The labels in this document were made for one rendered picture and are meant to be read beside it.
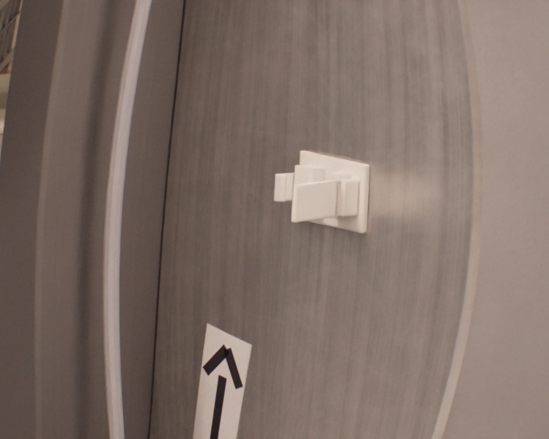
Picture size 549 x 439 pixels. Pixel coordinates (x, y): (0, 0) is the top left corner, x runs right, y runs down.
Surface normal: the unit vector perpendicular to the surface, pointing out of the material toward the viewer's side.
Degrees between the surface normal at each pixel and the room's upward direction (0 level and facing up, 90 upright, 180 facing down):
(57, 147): 91
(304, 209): 91
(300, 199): 91
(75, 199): 93
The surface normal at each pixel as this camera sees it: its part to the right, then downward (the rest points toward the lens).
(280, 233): -0.73, 0.06
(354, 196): 0.69, 0.15
